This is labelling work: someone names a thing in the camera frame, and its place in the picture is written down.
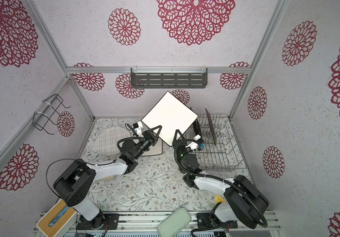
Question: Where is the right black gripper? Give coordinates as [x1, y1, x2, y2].
[175, 131, 191, 175]

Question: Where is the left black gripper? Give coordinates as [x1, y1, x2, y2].
[134, 125, 162, 160]

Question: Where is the round plaid white plate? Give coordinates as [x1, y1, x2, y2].
[95, 127, 132, 156]

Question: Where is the square white plate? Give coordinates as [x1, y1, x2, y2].
[142, 138, 163, 157]

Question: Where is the dark square plate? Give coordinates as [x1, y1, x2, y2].
[192, 119, 202, 137]

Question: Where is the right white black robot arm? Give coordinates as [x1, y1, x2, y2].
[173, 129, 269, 229]

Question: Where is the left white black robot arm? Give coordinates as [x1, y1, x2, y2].
[48, 125, 162, 230]

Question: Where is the dark round plate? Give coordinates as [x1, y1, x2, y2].
[205, 108, 217, 146]

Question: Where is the beige oval sponge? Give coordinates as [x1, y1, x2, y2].
[99, 175, 115, 181]

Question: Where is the yellow rubber duck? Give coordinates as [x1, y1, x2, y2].
[214, 195, 226, 204]

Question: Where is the green rounded pad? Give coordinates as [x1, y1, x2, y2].
[157, 207, 191, 237]

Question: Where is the wooden top tissue box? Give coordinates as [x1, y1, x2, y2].
[36, 199, 77, 237]

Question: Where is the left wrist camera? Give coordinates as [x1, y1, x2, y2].
[133, 121, 144, 137]

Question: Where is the wire dish rack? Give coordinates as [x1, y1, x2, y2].
[197, 114, 247, 174]

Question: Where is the grey wall shelf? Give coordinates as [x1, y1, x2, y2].
[131, 68, 208, 89]

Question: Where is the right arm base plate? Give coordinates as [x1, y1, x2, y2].
[196, 212, 238, 230]

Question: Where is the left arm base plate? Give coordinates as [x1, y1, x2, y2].
[76, 212, 119, 230]

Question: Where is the black wire wall basket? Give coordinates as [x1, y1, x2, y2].
[32, 93, 70, 135]

